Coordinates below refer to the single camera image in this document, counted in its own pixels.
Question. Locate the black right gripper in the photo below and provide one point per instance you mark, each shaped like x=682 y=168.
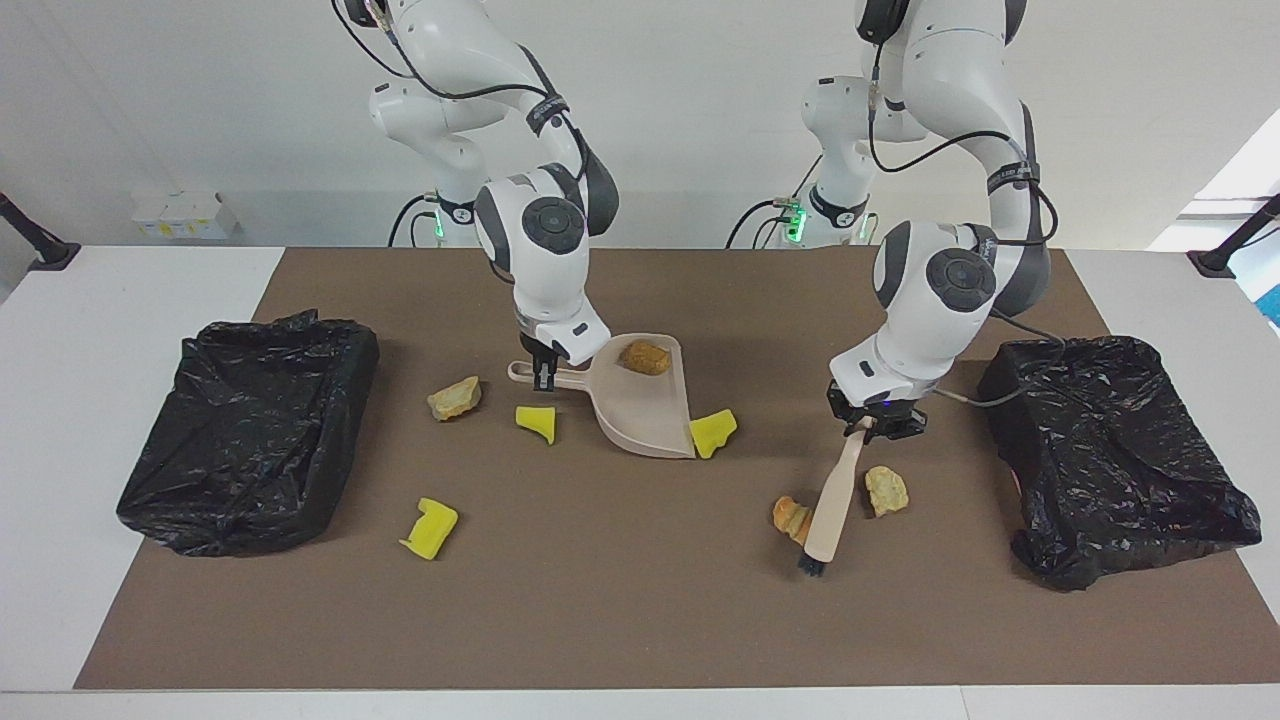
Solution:
x=540 y=358

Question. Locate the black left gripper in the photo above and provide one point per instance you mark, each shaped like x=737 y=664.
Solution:
x=895 y=415

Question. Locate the pale beige bread chunk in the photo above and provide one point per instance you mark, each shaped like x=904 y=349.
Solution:
x=886 y=490

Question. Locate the beige hand brush black bristles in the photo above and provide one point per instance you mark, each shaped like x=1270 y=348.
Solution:
x=832 y=510

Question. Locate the beige plastic dustpan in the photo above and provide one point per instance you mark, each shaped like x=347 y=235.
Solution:
x=640 y=410

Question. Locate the brown bread roll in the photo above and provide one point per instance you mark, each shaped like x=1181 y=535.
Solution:
x=645 y=357

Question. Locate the ridged croissant piece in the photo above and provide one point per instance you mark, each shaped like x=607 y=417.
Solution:
x=790 y=517

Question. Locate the yellow sponge wedge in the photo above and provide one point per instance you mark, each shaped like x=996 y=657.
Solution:
x=713 y=432

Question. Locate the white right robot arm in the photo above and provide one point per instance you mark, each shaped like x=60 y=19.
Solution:
x=545 y=260

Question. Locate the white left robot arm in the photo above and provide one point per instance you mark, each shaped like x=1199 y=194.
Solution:
x=950 y=290

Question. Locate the black trash bag bin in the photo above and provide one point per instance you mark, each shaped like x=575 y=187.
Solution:
x=1110 y=460
x=250 y=430

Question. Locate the small yellow sponge piece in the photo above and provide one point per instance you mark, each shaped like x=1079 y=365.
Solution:
x=537 y=422

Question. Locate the beige grey foam chunk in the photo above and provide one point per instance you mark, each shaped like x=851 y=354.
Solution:
x=455 y=398

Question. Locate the notched yellow sponge piece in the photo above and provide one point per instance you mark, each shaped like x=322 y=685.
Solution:
x=430 y=527

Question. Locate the brown table mat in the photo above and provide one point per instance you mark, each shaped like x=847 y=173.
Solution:
x=640 y=620

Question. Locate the white cardboard box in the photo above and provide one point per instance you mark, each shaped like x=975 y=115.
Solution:
x=185 y=215

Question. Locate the blue object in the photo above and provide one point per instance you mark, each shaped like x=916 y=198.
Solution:
x=1272 y=305

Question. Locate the black camera stand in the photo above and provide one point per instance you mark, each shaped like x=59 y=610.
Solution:
x=1225 y=255
x=45 y=250

